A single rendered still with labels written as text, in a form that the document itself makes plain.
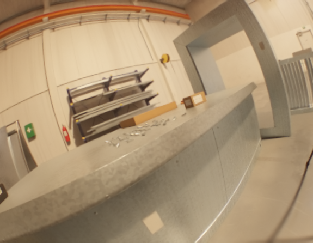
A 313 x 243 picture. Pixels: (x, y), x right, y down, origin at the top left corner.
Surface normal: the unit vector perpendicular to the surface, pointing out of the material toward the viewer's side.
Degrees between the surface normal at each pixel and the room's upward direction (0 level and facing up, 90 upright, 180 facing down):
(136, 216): 90
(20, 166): 78
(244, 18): 90
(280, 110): 90
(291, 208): 0
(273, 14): 90
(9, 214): 67
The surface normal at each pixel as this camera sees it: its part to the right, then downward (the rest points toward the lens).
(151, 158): 0.37, -0.47
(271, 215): -0.35, -0.93
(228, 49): -0.79, 0.36
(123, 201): 0.55, -0.11
